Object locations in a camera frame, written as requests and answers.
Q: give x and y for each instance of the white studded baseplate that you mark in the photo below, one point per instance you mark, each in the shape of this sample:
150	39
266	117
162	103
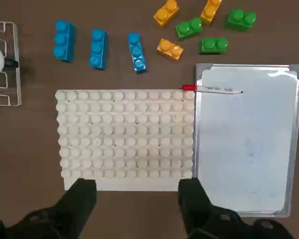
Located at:
124	139

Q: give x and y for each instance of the yellow block with tag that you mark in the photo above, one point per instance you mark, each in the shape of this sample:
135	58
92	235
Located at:
209	12

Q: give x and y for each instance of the whiteboard with metal frame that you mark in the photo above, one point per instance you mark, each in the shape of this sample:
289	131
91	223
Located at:
246	149

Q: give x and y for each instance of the green two-stud block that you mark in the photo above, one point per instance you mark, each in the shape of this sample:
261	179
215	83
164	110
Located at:
188	28
239	19
213	44

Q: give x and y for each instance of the red-capped whiteboard pen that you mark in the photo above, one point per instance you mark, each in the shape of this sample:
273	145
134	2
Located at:
214	89

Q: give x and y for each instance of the blue three-stud block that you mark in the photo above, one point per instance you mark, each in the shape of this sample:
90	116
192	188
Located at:
136	53
97	48
62	39

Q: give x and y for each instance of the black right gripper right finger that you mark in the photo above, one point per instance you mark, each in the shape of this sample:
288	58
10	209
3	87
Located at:
201	214

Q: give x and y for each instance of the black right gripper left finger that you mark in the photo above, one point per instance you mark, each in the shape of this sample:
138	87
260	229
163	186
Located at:
64	206

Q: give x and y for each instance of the yellow two-stud block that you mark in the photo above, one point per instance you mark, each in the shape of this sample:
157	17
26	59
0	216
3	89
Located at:
169	49
165	13

